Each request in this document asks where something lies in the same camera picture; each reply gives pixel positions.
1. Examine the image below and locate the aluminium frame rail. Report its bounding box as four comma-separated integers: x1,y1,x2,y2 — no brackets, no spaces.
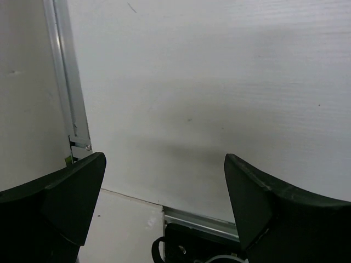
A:
163,207,239,242
43,0,93,164

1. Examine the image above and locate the front aluminium frame rail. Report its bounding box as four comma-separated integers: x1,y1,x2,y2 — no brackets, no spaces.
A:
163,207,239,242

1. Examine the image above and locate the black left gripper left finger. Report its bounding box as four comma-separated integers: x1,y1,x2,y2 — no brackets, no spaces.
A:
1,152,106,263

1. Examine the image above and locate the left aluminium frame rail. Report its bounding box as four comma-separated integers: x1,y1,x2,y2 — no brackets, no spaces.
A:
43,0,93,164

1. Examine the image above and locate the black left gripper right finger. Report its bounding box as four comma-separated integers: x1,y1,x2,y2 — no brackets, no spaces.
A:
224,154,350,262

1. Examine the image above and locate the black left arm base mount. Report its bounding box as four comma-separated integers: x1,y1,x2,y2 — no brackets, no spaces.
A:
151,223,248,262

